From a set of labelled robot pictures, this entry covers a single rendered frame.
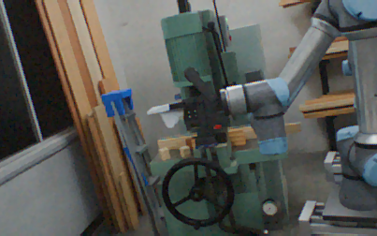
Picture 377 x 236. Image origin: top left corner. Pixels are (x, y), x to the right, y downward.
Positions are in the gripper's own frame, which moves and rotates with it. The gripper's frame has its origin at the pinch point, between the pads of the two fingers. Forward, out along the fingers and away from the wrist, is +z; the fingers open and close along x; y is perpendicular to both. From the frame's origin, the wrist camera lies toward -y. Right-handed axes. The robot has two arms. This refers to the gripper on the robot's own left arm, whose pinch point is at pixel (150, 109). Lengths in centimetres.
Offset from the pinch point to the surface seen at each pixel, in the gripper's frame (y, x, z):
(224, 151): 23, 52, -17
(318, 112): 37, 248, -104
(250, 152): 27, 61, -27
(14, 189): 35, 127, 118
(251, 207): 51, 64, -23
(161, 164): 26, 66, 12
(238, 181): 39, 63, -20
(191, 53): -19, 66, -10
